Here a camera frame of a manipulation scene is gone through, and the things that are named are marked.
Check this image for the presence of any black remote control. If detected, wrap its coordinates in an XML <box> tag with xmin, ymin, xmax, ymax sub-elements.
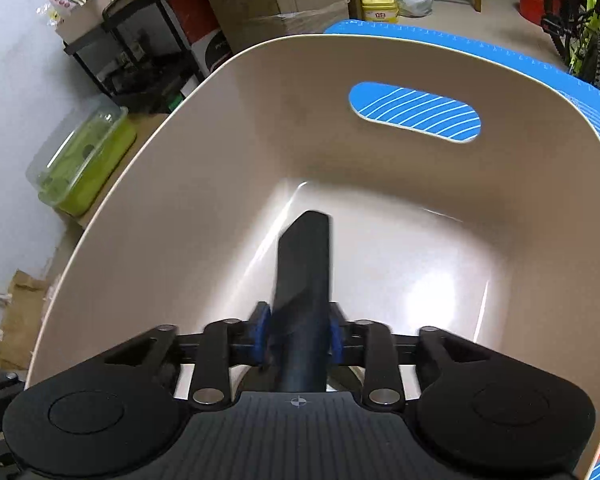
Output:
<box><xmin>270</xmin><ymin>210</ymin><xmax>332</xmax><ymax>392</ymax></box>

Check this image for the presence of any beige plastic storage bin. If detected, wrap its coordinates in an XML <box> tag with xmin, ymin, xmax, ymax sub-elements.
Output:
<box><xmin>24</xmin><ymin>32</ymin><xmax>600</xmax><ymax>480</ymax></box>

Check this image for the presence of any green lidded plastic container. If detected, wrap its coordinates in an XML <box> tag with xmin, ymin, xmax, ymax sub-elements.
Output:
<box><xmin>26</xmin><ymin>96</ymin><xmax>136</xmax><ymax>218</ymax></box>

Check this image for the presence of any blue silicone mat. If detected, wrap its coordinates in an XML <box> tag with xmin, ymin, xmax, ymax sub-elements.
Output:
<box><xmin>324</xmin><ymin>20</ymin><xmax>600</xmax><ymax>479</ymax></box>

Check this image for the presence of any black metal shelf rack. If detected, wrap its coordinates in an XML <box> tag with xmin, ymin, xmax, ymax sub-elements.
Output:
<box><xmin>64</xmin><ymin>0</ymin><xmax>204</xmax><ymax>114</ymax></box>

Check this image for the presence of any yellow oil jug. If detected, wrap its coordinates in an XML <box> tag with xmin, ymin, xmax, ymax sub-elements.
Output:
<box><xmin>361</xmin><ymin>0</ymin><xmax>399</xmax><ymax>24</ymax></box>

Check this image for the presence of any green black bicycle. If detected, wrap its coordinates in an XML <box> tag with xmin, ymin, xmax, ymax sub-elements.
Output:
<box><xmin>541</xmin><ymin>0</ymin><xmax>600</xmax><ymax>90</ymax></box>

